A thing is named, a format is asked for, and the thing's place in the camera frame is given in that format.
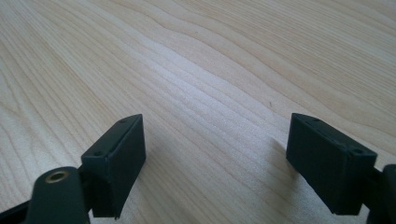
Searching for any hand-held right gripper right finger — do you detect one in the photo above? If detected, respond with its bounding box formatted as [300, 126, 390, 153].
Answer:
[286, 112, 378, 216]

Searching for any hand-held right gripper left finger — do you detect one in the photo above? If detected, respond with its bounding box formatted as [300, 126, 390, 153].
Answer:
[80, 113, 147, 220]

